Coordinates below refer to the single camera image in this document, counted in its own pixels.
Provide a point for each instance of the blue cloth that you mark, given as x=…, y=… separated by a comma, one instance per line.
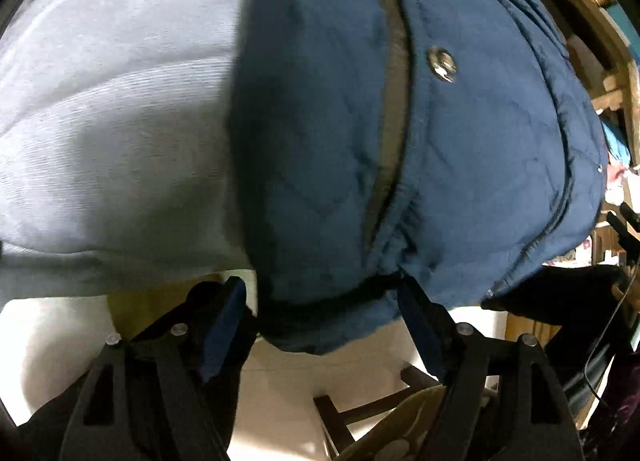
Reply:
x=617, y=141

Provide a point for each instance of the dark wooden chair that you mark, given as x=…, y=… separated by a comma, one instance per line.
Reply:
x=370, y=411

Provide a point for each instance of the grey blanket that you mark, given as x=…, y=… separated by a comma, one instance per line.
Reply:
x=115, y=116

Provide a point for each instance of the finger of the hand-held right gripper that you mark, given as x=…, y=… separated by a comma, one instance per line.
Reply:
x=625, y=228

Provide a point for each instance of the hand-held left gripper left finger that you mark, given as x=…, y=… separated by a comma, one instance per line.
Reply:
x=222, y=331

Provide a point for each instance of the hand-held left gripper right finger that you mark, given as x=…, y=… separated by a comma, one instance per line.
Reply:
x=420, y=331

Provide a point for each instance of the navy quilted jacket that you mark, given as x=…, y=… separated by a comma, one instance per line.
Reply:
x=450, y=151

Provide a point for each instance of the wooden shelf unit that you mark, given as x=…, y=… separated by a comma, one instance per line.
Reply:
x=615, y=76

